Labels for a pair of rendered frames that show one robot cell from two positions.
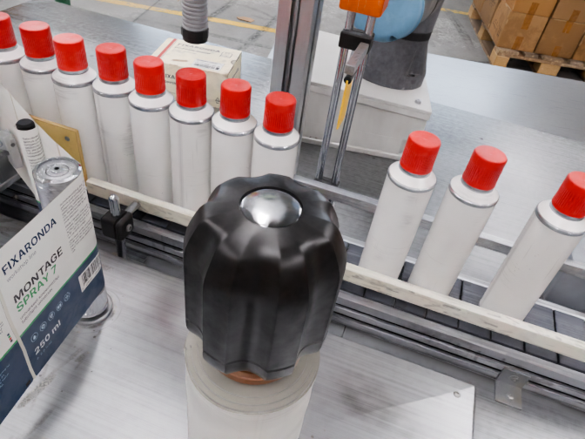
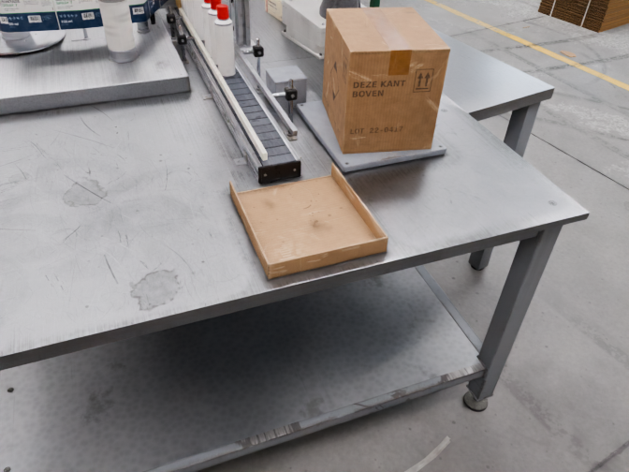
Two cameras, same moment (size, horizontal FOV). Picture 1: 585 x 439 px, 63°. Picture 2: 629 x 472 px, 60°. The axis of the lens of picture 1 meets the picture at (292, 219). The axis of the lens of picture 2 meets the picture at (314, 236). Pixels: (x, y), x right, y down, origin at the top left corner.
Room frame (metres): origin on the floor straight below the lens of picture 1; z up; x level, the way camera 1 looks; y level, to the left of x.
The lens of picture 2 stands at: (-0.30, -1.74, 1.59)
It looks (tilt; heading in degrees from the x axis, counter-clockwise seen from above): 40 degrees down; 54
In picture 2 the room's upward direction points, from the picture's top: 3 degrees clockwise
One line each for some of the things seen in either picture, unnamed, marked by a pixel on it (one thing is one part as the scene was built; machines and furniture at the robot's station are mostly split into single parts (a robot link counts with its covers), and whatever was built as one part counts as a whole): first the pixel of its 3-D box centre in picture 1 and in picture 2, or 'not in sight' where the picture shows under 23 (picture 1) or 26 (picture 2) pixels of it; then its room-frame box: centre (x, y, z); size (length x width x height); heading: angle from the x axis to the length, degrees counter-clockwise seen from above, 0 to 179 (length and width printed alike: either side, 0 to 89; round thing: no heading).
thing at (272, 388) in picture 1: (250, 376); (114, 8); (0.17, 0.01, 1.03); 0.09 x 0.09 x 0.30
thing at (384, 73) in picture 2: not in sight; (378, 78); (0.63, -0.70, 0.99); 0.30 x 0.24 x 0.27; 66
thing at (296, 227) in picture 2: not in sight; (304, 214); (0.24, -0.95, 0.85); 0.30 x 0.26 x 0.04; 77
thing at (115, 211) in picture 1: (127, 225); (176, 22); (0.43, 0.21, 0.89); 0.06 x 0.03 x 0.12; 167
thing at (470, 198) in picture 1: (454, 229); (218, 31); (0.42, -0.18, 0.98); 0.05 x 0.05 x 0.20
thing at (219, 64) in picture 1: (196, 72); (286, 5); (0.93, 0.25, 0.87); 0.16 x 0.12 x 0.07; 87
